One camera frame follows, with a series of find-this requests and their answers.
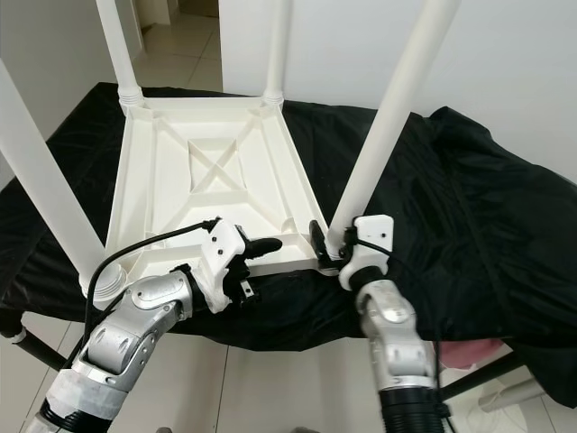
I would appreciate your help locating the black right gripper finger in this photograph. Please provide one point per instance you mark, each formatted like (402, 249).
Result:
(318, 242)

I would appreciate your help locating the white plastic table top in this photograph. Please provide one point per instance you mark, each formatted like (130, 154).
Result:
(144, 180)

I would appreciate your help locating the white plastic table leg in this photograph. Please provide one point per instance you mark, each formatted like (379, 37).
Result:
(45, 180)
(278, 45)
(392, 108)
(117, 45)

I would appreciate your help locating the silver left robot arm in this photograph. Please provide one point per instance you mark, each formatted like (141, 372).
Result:
(126, 343)

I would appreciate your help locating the pink cushion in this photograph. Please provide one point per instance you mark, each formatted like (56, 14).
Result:
(469, 352)

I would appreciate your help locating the black table cloth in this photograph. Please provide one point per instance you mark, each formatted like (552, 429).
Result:
(505, 225)

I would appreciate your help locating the white plastic pipe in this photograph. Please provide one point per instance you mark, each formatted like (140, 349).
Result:
(514, 395)

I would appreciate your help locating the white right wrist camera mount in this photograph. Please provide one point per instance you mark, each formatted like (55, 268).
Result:
(377, 230)

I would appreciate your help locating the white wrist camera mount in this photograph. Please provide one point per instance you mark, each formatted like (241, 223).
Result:
(221, 248)
(377, 230)

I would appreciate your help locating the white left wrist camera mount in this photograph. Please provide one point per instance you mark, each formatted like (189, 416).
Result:
(221, 248)

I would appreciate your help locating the white door frame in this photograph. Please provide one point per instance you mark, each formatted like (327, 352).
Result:
(162, 9)

